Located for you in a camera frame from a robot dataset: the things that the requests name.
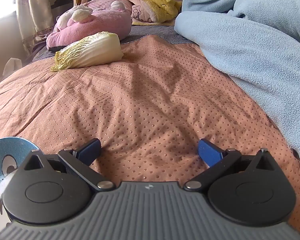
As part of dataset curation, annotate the blue cartoon plate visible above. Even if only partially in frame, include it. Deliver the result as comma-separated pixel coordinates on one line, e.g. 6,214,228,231
0,137,40,234

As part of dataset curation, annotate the white cloth bag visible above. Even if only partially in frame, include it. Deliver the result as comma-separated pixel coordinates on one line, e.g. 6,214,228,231
2,58,22,80

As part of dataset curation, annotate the light blue fleece blanket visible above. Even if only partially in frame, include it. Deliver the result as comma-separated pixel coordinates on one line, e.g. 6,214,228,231
174,0,300,178

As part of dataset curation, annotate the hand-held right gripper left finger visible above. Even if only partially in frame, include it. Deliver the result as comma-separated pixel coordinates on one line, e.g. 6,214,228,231
19,138,116,193

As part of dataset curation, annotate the black furniture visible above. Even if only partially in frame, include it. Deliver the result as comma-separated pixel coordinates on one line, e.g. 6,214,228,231
50,0,77,12

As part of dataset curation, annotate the beige patterned curtain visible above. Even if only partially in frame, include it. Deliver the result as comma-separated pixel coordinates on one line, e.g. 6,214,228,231
15,0,55,55

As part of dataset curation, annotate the yellow plush hooded blanket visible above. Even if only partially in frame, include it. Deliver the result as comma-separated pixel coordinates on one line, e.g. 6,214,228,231
121,0,182,27

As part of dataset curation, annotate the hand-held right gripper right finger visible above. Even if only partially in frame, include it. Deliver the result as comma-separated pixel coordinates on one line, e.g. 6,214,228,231
183,138,278,190

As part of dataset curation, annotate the napa cabbage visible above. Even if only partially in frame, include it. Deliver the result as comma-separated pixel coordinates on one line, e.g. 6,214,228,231
51,31,124,72

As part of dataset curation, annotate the pink plush toy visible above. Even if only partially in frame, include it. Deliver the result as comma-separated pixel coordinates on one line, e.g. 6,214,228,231
46,0,133,50

